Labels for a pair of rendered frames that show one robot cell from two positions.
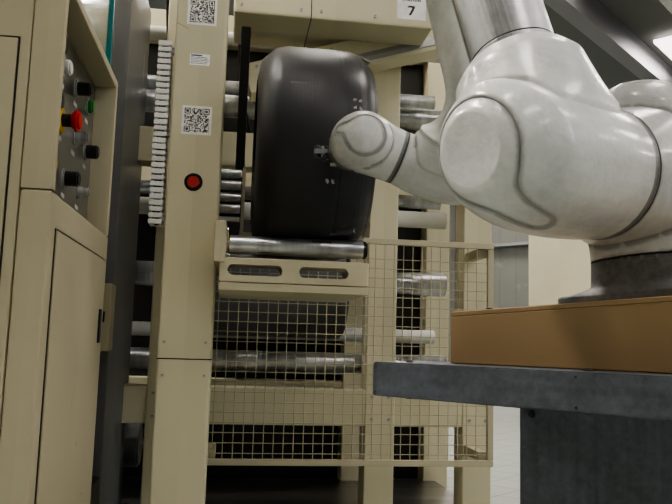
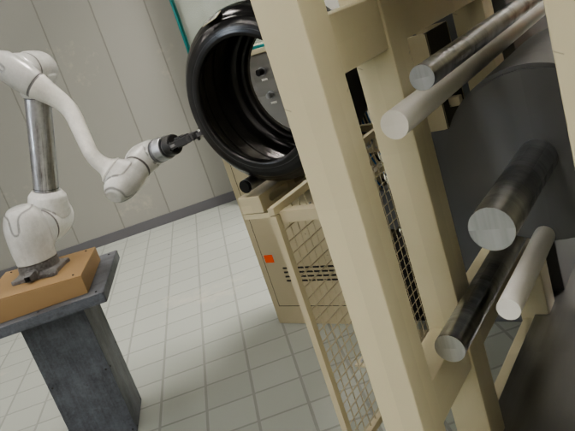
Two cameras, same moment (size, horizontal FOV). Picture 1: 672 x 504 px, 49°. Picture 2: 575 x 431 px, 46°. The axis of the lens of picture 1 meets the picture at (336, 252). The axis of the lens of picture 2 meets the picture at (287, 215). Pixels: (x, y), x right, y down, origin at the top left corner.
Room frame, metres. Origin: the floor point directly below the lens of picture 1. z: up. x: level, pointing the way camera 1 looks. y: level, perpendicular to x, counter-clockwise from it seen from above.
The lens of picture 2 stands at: (3.40, -1.49, 1.41)
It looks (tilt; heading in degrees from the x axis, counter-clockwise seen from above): 17 degrees down; 135
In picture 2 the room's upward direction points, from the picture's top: 18 degrees counter-clockwise
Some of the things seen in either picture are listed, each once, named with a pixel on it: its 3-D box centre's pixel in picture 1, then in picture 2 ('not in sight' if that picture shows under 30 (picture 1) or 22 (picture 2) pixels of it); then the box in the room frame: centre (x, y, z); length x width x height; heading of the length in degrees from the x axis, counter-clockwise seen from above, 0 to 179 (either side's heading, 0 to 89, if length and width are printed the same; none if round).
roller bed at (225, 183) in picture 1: (211, 216); (425, 79); (2.29, 0.39, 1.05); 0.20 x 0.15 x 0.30; 98
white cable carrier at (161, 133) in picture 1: (163, 133); not in sight; (1.85, 0.45, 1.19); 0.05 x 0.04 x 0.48; 8
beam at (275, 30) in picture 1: (330, 14); not in sight; (2.25, 0.04, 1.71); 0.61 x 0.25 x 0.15; 98
